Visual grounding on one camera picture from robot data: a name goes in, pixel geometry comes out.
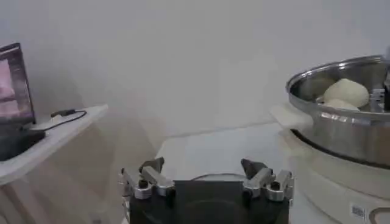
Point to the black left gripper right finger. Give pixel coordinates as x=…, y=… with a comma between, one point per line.
x=262, y=179

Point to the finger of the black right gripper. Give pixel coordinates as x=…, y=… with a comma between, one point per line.
x=379, y=100

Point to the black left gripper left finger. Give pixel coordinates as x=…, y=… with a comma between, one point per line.
x=155, y=178

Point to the white steamed bun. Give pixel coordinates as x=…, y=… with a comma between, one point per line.
x=347, y=91
x=339, y=104

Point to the steel perforated steamer basket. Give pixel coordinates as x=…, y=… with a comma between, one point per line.
x=341, y=137

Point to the white steamer base pot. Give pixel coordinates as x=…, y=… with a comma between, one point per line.
x=329, y=188

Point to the white side desk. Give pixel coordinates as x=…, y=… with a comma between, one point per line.
x=61, y=137

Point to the black power adapter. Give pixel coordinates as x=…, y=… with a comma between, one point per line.
x=62, y=113

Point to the black rounded pouch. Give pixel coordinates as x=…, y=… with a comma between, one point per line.
x=18, y=144

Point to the dark laptop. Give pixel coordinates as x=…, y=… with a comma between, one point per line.
x=15, y=88

